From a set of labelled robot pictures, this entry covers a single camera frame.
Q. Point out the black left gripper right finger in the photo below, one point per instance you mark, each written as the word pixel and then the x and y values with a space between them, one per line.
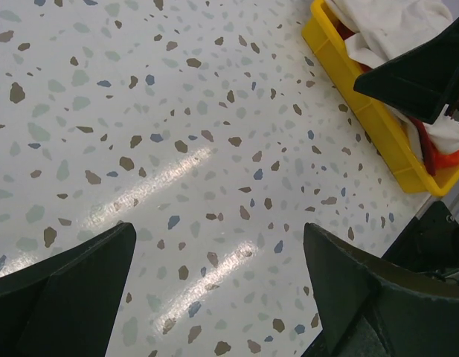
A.
pixel 370 307

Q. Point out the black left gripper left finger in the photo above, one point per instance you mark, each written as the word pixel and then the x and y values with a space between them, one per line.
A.
pixel 66 305

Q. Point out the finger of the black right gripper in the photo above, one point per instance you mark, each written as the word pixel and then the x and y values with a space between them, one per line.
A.
pixel 423 83

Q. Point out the cream white t shirt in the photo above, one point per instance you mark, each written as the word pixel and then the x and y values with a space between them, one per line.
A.
pixel 385 30

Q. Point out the yellow plastic bin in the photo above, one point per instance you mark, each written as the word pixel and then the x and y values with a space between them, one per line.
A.
pixel 388 135

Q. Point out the orange t shirt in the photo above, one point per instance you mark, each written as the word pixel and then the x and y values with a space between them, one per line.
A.
pixel 442 161

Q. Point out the dark red t shirt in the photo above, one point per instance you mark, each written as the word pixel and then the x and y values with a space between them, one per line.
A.
pixel 419 141

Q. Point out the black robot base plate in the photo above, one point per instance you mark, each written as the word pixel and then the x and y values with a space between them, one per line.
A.
pixel 429 245

